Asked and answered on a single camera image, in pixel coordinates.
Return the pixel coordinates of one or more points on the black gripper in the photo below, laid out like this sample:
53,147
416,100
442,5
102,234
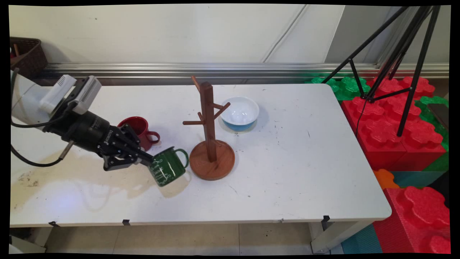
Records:
86,131

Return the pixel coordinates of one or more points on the green enamel mug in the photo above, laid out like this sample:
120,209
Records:
169,167

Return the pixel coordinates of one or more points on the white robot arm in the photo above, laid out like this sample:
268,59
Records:
27,100

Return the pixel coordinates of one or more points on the red mug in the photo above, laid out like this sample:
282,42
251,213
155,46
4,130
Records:
140,127

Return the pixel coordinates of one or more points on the wooden mug tree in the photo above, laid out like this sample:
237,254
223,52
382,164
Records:
207,108

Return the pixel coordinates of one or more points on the blue bowl white inside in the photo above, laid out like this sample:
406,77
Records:
239,111

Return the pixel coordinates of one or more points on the brown wicker basket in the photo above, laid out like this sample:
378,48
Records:
27,54

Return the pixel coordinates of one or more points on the white table leg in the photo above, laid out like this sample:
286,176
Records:
334,237

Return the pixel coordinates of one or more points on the green foam block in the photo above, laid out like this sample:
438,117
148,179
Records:
345,88
427,115

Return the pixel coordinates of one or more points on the teal foam mat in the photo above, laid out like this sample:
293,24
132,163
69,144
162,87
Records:
361,241

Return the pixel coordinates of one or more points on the orange foam block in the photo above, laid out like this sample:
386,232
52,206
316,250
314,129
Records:
384,179

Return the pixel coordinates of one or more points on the large red foam block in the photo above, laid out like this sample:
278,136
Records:
388,133

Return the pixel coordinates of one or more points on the teal foam block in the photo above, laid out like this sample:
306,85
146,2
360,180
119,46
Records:
409,178

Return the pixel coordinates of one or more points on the black tripod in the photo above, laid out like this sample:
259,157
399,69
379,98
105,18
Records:
409,36

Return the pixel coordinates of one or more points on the grey and black camera box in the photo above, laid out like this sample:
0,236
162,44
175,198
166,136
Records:
88,93

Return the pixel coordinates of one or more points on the white ridged camera box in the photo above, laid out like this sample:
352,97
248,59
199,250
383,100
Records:
55,93

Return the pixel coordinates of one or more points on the aluminium wall rail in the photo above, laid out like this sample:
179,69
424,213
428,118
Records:
215,70

